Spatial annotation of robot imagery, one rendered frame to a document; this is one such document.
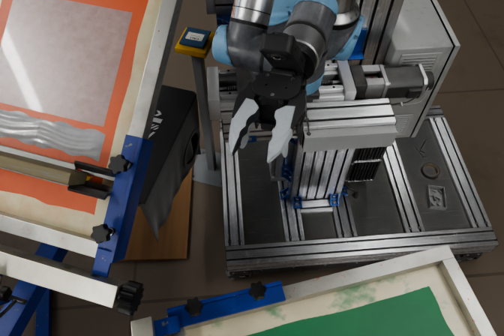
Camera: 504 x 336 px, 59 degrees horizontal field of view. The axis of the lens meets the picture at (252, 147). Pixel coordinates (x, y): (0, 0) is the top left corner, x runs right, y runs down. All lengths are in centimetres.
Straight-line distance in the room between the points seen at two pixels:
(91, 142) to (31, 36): 33
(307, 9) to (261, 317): 80
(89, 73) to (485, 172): 228
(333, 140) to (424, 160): 129
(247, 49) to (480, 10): 321
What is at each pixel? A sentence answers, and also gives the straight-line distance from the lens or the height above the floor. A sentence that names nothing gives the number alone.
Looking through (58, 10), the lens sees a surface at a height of 142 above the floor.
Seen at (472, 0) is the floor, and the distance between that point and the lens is 403.
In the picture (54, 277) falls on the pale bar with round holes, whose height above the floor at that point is 116.
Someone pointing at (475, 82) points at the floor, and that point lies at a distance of 334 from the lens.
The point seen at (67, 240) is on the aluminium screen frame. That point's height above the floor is 115.
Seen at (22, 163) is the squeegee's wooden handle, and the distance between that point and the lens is 116.
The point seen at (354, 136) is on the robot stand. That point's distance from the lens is 128.
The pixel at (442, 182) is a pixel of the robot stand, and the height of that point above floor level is 21.
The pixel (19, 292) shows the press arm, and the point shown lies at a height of 92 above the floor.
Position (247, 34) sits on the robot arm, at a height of 160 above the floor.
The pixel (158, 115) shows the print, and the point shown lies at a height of 95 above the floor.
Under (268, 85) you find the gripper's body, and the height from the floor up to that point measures 168.
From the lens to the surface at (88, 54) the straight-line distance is 124.
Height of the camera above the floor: 216
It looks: 54 degrees down
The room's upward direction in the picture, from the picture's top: straight up
